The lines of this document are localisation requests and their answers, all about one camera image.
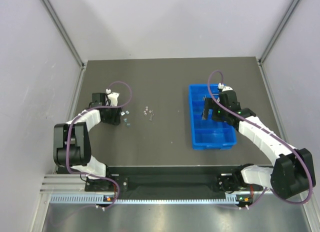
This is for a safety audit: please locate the aluminium frame post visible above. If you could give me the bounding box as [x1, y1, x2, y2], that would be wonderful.
[40, 0, 85, 69]
[257, 0, 302, 66]

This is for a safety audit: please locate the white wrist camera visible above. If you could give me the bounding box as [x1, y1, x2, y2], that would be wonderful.
[217, 83, 233, 93]
[105, 88, 120, 107]

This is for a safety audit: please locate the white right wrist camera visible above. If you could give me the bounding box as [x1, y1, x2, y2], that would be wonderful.
[217, 83, 233, 93]

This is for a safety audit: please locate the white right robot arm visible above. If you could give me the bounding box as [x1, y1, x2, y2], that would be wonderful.
[202, 89, 316, 200]

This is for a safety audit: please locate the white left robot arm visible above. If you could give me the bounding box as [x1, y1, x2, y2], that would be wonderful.
[53, 89, 122, 180]

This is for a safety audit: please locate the right aluminium frame post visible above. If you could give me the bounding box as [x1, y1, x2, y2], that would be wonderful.
[257, 0, 302, 66]

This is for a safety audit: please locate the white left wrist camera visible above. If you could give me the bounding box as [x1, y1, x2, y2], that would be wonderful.
[105, 88, 120, 107]

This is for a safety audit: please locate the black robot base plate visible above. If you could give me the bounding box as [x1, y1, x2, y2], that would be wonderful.
[84, 173, 263, 193]

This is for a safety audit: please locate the left aluminium frame post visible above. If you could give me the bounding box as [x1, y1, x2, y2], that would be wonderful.
[40, 0, 85, 69]

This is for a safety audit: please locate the aluminium front rail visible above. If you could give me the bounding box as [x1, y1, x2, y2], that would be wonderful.
[40, 174, 86, 194]

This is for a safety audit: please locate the blue compartment tray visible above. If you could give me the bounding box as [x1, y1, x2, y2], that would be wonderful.
[188, 84, 237, 150]

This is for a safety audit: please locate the grey slotted cable duct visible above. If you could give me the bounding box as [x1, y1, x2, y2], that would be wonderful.
[49, 194, 250, 205]

